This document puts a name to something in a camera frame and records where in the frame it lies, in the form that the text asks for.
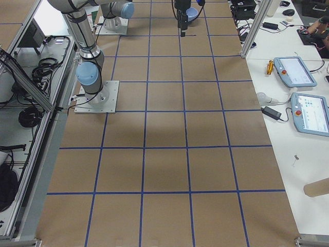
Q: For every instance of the black gripper near bowl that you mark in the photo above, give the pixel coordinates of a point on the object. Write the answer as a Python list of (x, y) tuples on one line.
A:
[(181, 6)]

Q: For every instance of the robot arm near blue bowl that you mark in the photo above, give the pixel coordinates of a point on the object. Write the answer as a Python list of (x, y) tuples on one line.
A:
[(125, 10)]

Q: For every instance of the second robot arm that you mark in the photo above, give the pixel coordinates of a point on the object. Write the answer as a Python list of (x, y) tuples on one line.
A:
[(88, 72)]

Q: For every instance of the blue bowl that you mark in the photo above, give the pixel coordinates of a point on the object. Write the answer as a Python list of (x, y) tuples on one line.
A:
[(192, 13)]

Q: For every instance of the brass cylinder tool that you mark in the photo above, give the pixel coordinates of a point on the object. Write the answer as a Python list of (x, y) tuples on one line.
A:
[(269, 67)]

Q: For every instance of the white light bulb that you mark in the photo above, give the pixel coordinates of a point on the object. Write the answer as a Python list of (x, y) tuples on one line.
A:
[(265, 100)]

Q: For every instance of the black power adapter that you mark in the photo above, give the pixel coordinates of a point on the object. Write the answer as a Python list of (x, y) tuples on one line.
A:
[(271, 113)]

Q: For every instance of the brown paper mat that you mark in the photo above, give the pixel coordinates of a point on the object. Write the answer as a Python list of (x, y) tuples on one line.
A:
[(186, 160)]

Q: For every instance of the teach pendant far side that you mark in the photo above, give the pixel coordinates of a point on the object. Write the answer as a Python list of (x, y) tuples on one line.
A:
[(310, 113)]

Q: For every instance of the cardboard tube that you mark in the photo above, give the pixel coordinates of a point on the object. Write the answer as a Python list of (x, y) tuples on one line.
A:
[(318, 188)]

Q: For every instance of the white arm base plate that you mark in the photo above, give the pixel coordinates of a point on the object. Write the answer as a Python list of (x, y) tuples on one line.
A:
[(111, 27)]

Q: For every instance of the aluminium frame post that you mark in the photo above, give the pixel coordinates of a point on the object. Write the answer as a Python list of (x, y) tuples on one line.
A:
[(260, 15)]

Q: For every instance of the teach pendant near post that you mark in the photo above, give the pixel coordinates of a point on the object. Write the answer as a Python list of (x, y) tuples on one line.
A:
[(293, 72)]

